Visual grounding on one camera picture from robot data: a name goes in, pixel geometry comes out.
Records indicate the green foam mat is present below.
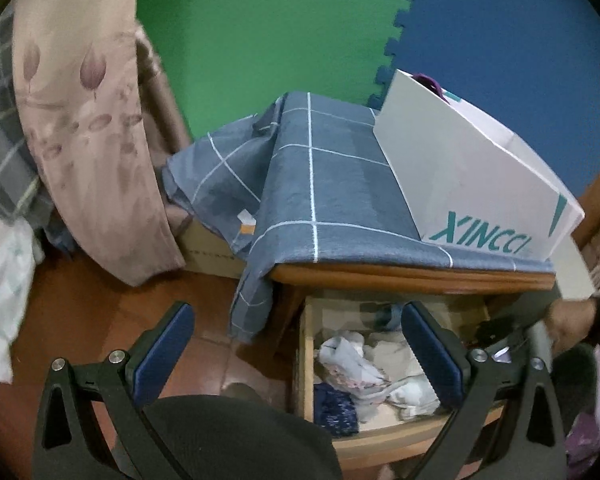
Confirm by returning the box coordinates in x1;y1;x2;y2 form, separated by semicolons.
135;0;421;141

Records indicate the cardboard box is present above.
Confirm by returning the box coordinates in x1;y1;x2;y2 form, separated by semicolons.
182;217;248;278

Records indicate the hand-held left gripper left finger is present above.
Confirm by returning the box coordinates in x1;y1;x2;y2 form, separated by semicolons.
32;301;196;480

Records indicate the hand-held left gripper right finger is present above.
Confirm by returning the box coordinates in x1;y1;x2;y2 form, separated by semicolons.
401;301;567;480

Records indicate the white floral underwear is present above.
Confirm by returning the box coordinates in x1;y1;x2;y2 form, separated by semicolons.
330;365;441;421

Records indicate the wooden drawer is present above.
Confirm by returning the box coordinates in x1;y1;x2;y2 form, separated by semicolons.
292;295;506;461

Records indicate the person's black trouser leg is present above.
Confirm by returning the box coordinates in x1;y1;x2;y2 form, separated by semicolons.
140;394;343;480

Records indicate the person's right hand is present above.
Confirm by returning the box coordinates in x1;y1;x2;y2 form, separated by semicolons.
547;297;600;357

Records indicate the grey plaid blanket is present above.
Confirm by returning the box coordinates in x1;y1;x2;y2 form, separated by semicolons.
0;15;56;226

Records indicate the grey bed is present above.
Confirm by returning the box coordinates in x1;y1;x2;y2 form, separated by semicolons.
545;234;597;302

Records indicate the blue foam mat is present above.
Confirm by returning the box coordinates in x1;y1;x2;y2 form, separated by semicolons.
367;0;600;201

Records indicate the blue checked cloth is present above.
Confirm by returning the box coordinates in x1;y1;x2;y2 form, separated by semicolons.
161;91;556;345

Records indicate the pink floral pillow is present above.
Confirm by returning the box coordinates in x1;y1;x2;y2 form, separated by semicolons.
12;0;187;288

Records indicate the blue grey garment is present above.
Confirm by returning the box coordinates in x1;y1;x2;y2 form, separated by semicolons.
360;304;406;332

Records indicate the white paper shopping bag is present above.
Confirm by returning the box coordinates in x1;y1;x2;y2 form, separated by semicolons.
372;69;586;261

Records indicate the white bedding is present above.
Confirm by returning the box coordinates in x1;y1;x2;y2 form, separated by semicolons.
0;215;46;386

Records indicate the wooden nightstand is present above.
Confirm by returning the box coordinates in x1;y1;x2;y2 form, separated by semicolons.
270;260;556;480

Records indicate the person's foot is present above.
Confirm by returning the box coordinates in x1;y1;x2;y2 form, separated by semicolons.
220;382;262;402

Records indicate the dark blue patterned underwear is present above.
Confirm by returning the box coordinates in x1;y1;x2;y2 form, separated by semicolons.
312;382;359;438

